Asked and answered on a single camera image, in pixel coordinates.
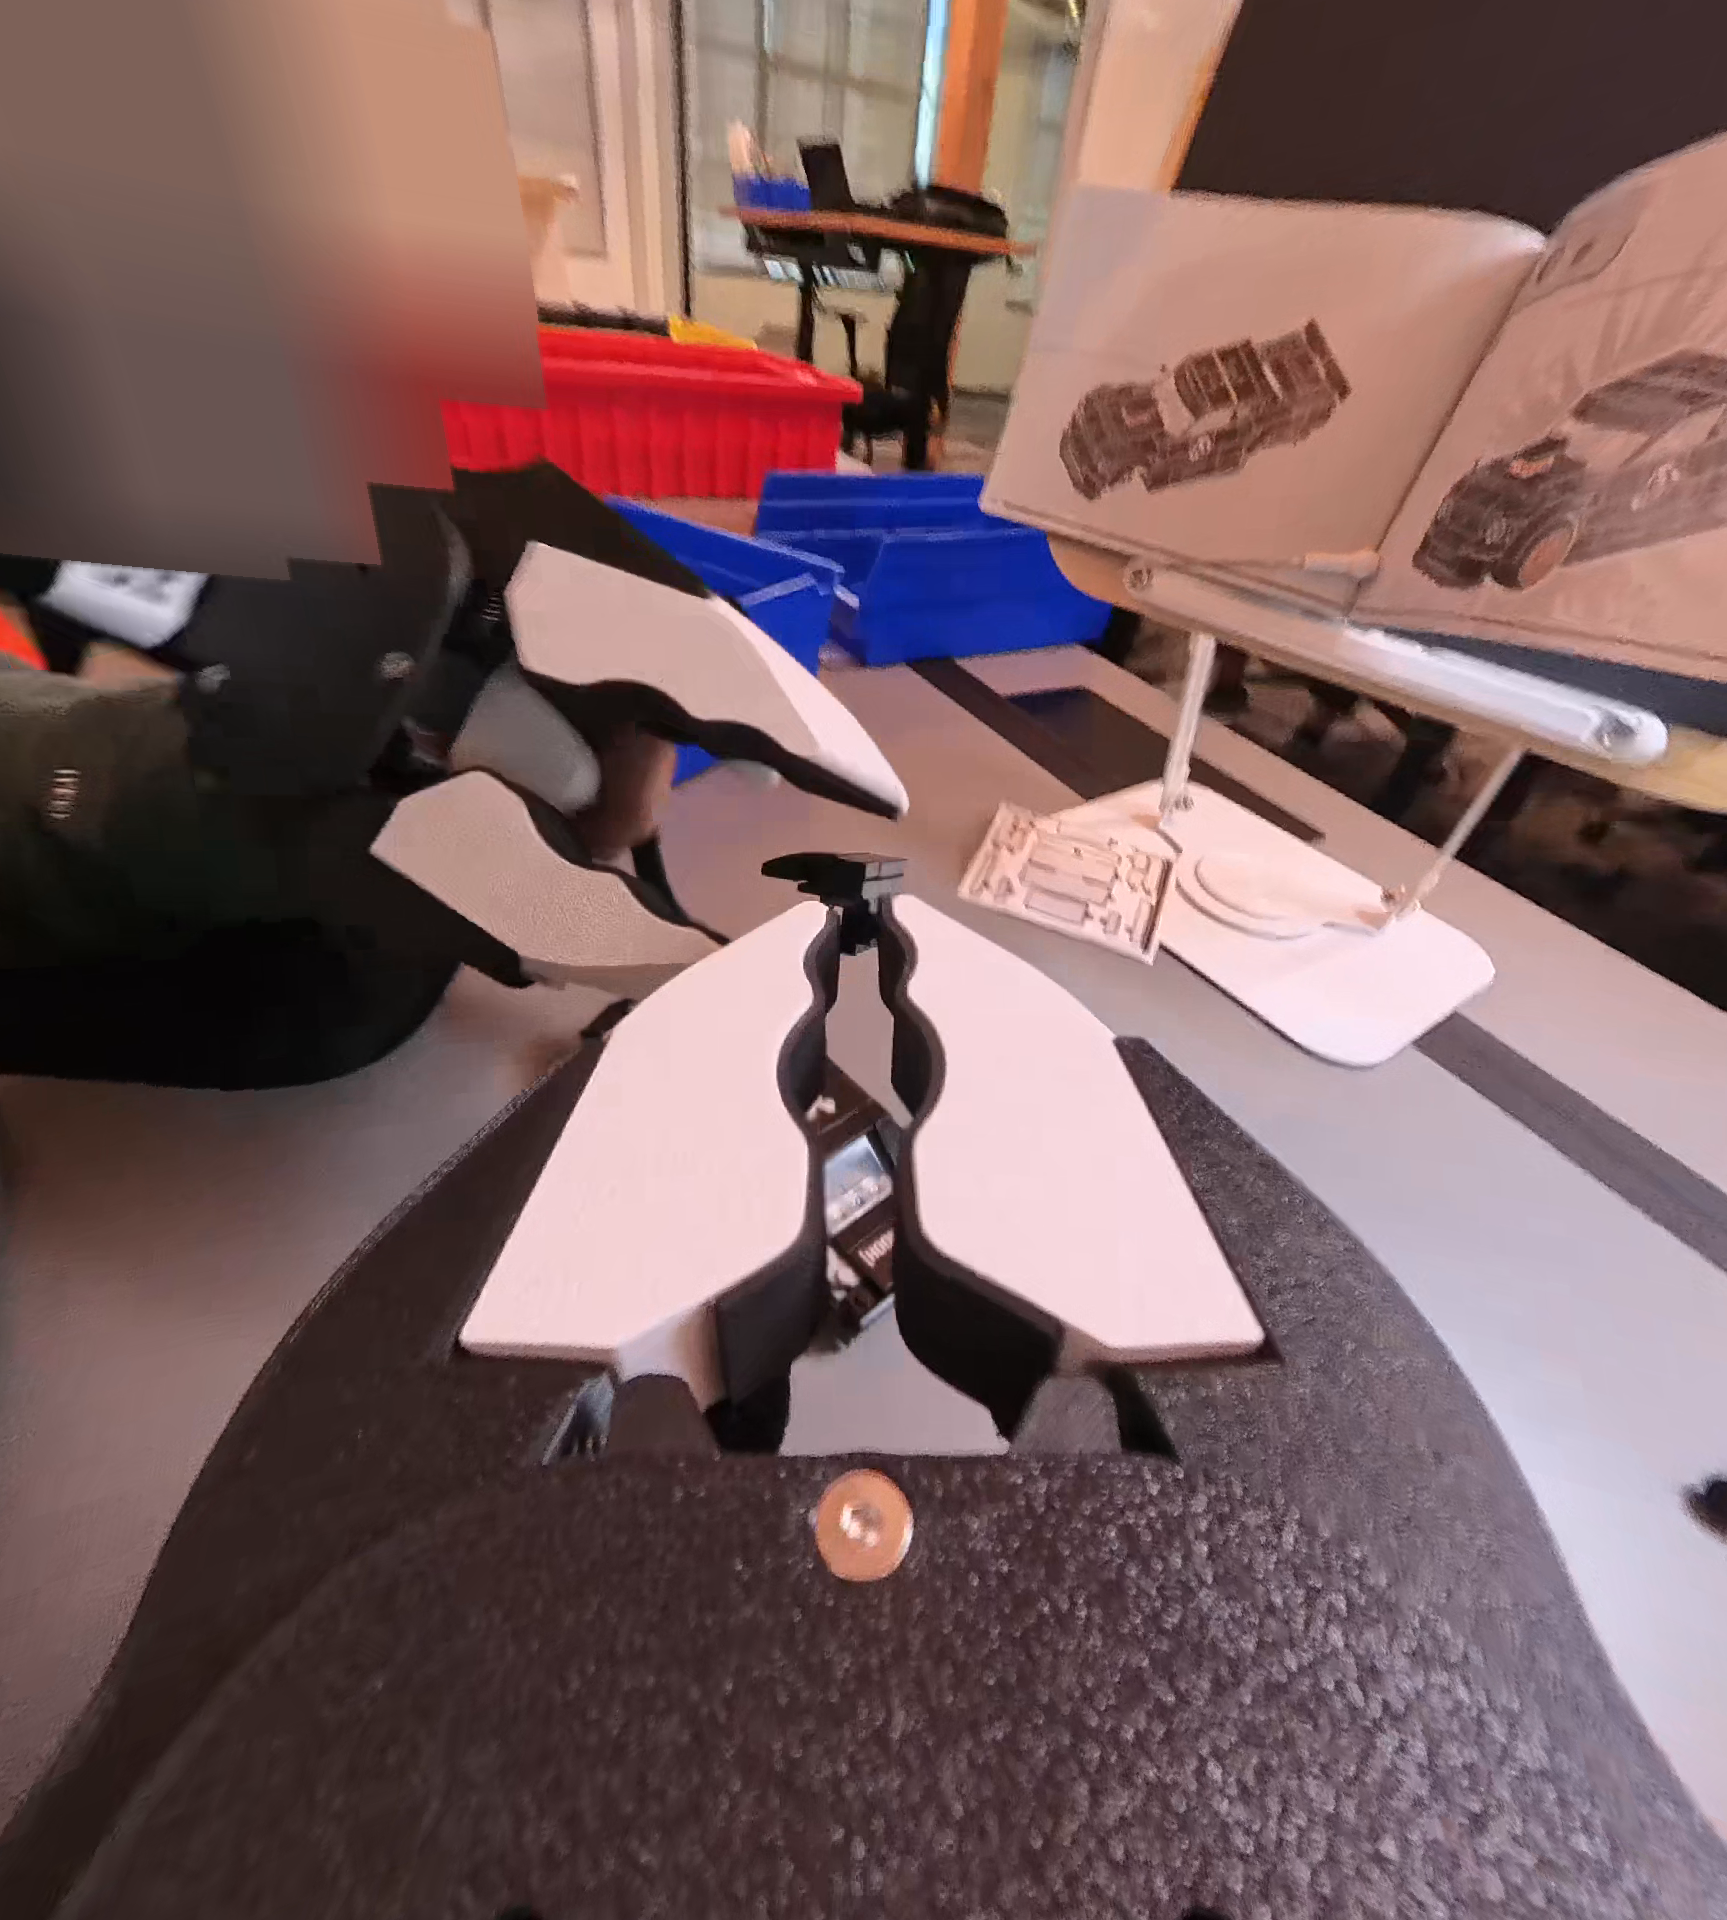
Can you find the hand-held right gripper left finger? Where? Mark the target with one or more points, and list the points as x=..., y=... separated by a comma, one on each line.
x=638, y=1200

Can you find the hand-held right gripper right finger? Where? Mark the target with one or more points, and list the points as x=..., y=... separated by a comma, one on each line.
x=1089, y=1200

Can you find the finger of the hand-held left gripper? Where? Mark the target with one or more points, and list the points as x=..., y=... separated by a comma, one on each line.
x=683, y=661
x=548, y=900

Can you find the lego instruction booklet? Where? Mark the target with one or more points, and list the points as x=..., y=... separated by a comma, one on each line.
x=1254, y=301

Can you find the person's left forearm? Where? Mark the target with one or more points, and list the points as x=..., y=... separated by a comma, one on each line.
x=52, y=795

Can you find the person's left hand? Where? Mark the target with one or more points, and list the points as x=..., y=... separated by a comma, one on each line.
x=638, y=795

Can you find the red storage bin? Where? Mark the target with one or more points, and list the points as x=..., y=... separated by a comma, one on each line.
x=654, y=415

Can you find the black dimpled wrist rest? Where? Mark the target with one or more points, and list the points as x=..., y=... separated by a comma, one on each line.
x=204, y=1021

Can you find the white sticker sheet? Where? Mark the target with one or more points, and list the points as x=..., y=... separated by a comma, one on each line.
x=1068, y=880

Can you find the yellow storage bin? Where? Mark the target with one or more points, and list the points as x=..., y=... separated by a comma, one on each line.
x=715, y=333

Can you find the white booklet stand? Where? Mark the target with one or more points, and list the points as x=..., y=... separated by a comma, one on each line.
x=1344, y=975

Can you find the wooden standing desk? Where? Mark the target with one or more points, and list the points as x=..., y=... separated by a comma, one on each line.
x=878, y=240

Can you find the black partition panel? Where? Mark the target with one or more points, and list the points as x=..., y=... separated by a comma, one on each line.
x=1492, y=91

